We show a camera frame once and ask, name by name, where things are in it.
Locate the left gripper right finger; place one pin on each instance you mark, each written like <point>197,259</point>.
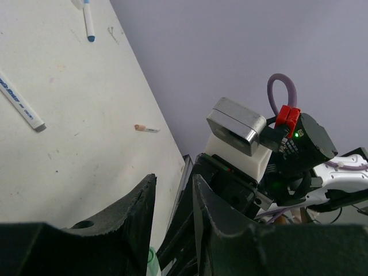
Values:
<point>315,249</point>

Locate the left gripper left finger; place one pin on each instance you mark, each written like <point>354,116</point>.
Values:
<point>115,241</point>

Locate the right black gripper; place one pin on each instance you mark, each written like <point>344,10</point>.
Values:
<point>212,231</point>

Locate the green capped pen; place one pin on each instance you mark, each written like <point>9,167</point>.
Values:
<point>153,266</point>

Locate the orange pen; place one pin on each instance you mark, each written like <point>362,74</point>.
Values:
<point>143,128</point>

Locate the grey capped pen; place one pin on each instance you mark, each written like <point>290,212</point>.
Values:
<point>21,105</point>

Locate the blue pen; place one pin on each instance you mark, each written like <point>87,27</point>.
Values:
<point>88,21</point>

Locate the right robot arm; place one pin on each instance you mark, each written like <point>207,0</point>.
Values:
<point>305,170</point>

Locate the orange highlighter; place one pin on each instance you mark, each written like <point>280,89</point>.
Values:
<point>79,4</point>

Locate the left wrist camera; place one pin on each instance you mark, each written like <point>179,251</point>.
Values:
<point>235,137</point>

